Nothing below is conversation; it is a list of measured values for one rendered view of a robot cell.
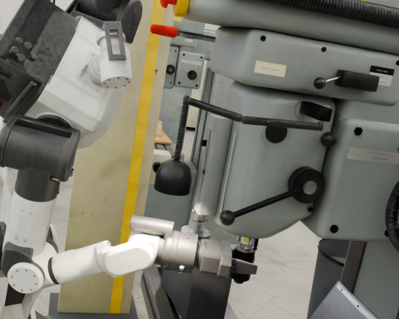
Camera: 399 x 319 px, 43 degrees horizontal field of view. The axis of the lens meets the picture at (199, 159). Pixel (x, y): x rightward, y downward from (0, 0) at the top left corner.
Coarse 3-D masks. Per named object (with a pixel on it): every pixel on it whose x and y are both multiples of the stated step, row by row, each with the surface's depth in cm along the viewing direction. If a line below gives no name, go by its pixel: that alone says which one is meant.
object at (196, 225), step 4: (192, 216) 145; (196, 216) 144; (200, 216) 144; (204, 216) 145; (192, 220) 145; (196, 220) 145; (200, 220) 145; (204, 220) 145; (192, 224) 145; (196, 224) 145; (200, 224) 145; (204, 224) 146; (188, 228) 147; (192, 228) 146; (196, 228) 145; (200, 228) 145; (204, 228) 147; (192, 232) 146; (196, 232) 145; (200, 232) 146
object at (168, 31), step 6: (156, 24) 105; (150, 30) 105; (156, 30) 104; (162, 30) 104; (168, 30) 105; (174, 30) 105; (180, 30) 106; (168, 36) 105; (174, 36) 105; (180, 36) 106; (186, 36) 106; (192, 36) 107; (198, 36) 107; (204, 36) 107; (210, 36) 108
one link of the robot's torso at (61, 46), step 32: (32, 0) 110; (32, 32) 108; (64, 32) 112; (96, 32) 117; (0, 64) 103; (32, 64) 105; (64, 64) 110; (0, 96) 114; (32, 96) 109; (64, 96) 108; (96, 96) 112; (96, 128) 112
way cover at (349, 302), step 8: (336, 288) 140; (344, 288) 137; (328, 296) 141; (336, 296) 138; (344, 296) 136; (352, 296) 133; (320, 304) 141; (328, 304) 139; (336, 304) 136; (344, 304) 134; (352, 304) 132; (360, 304) 130; (320, 312) 140; (328, 312) 137; (336, 312) 135; (344, 312) 133; (352, 312) 130; (360, 312) 128; (368, 312) 126
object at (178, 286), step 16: (176, 272) 144; (192, 272) 133; (176, 288) 143; (192, 288) 134; (208, 288) 136; (224, 288) 138; (176, 304) 142; (192, 304) 135; (208, 304) 137; (224, 304) 139
